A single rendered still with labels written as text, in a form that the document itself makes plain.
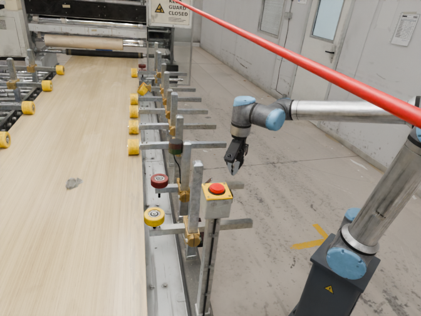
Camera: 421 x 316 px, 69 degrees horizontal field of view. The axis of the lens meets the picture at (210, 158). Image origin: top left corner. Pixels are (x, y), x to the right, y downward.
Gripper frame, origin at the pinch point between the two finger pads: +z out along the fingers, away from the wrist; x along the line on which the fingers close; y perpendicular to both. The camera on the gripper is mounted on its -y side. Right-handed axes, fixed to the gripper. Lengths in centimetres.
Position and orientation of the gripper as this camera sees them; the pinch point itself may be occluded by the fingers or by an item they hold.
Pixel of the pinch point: (232, 173)
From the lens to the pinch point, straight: 145.1
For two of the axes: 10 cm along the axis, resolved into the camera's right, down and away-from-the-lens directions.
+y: 4.7, -3.9, 7.9
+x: -8.8, -2.9, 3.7
